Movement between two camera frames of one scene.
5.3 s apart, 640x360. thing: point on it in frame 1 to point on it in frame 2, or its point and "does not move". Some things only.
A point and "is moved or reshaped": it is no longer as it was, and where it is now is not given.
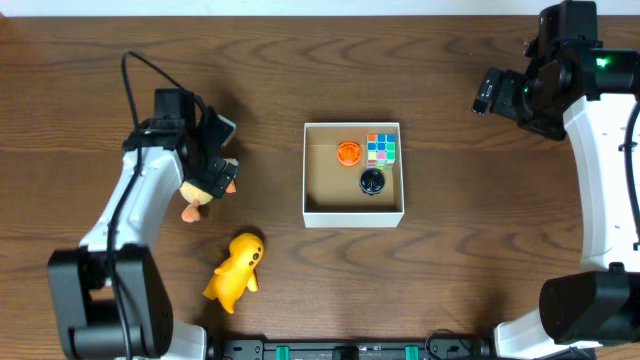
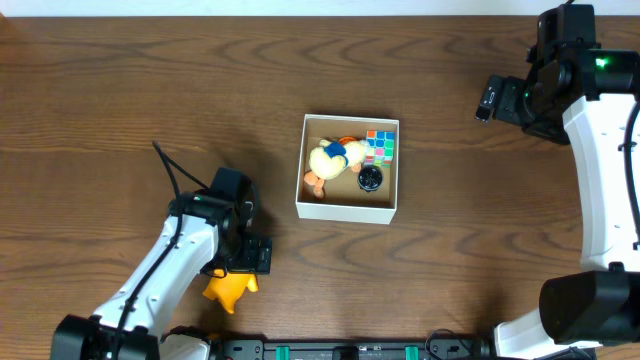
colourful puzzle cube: (381, 151) does not move
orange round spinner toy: (348, 153) to (346, 139)
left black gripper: (218, 176) to (252, 255)
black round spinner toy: (372, 181) does not move
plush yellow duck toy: (198, 196) is moved or reshaped
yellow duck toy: (237, 272) does not move
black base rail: (433, 349) does not move
